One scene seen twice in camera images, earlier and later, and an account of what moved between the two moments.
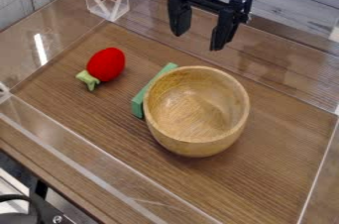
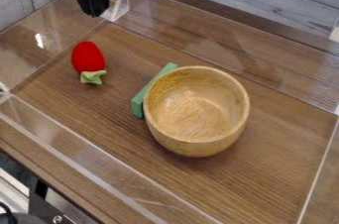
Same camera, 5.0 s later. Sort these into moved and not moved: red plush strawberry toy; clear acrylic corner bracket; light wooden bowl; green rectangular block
Moved: red plush strawberry toy
Not moved: green rectangular block; light wooden bowl; clear acrylic corner bracket
